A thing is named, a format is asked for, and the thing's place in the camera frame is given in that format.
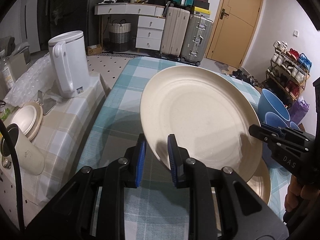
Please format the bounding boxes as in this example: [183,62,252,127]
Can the blue bowl large front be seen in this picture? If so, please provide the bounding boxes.
[258,88,291,122]

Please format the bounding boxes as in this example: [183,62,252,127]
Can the cream plate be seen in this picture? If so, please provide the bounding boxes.
[140,66,263,181]
[247,159,271,204]

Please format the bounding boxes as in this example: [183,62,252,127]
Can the right hand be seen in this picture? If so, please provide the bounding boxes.
[284,175,319,212]

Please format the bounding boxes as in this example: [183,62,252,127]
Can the purple bag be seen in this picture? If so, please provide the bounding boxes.
[288,96,309,125]

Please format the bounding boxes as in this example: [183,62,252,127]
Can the wooden shoe rack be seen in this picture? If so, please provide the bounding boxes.
[265,41,310,107]

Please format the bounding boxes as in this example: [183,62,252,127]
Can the beige checked side tablecloth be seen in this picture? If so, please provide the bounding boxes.
[22,72,107,207]

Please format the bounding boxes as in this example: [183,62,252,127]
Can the dotted floor rug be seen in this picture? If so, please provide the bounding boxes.
[86,53,141,89]

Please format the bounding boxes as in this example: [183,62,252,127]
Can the metal phone stand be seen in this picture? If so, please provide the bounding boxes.
[35,90,57,115]

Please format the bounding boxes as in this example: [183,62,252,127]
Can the cardboard box on floor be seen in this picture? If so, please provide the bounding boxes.
[87,44,103,56]

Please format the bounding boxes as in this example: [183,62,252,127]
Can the cream tumbler cup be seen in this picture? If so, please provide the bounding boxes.
[7,124,45,176]

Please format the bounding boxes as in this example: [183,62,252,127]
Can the woven laundry basket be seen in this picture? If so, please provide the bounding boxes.
[108,19,131,52]

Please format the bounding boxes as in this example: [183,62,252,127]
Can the small cream lidded bowl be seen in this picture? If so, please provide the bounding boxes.
[10,102,43,141]

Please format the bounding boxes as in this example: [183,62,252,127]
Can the silver suitcase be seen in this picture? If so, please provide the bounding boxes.
[180,14,213,66]

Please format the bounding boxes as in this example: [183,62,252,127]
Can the white drawer desk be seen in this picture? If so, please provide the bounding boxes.
[94,3,165,51]

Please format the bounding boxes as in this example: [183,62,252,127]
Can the white electric kettle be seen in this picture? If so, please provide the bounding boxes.
[48,30,90,99]

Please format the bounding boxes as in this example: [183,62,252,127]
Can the bubble wrap sheet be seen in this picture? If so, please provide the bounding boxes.
[4,53,55,107]

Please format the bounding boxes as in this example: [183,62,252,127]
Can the beige suitcase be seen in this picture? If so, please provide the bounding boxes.
[160,7,190,57]

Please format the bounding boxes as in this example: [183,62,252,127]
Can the wooden door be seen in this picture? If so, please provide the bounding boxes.
[207,0,263,68]

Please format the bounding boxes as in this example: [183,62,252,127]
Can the stacked shoe boxes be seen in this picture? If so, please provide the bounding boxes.
[191,0,210,18]

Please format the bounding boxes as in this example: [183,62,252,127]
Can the black refrigerator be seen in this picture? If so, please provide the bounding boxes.
[37,0,103,50]

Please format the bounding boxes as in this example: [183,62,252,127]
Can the black cable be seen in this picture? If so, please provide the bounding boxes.
[0,118,26,230]

